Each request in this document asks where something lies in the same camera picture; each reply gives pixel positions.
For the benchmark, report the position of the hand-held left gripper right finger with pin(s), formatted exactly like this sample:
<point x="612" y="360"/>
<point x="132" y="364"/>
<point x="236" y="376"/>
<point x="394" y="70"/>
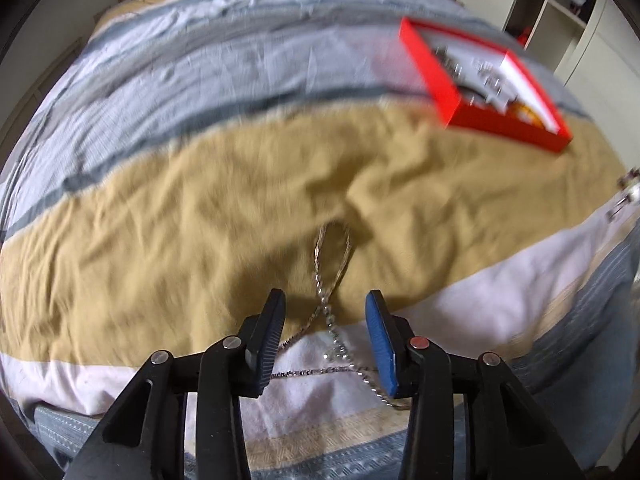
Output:
<point x="380" y="345"/>

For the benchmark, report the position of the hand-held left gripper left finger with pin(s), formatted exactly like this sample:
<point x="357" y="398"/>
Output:
<point x="270" y="340"/>

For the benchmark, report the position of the red jewelry box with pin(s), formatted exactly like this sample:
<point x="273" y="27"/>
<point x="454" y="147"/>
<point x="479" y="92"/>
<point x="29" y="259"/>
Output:
<point x="480" y="120"/>

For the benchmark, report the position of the silver jewelry piece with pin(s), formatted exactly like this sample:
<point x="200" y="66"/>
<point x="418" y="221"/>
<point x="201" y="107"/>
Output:
<point x="627" y="192"/>

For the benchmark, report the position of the striped bed blanket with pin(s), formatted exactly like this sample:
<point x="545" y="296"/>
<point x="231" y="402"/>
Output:
<point x="200" y="185"/>

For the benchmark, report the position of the white wardrobe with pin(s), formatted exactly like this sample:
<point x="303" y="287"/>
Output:
<point x="600" y="35"/>

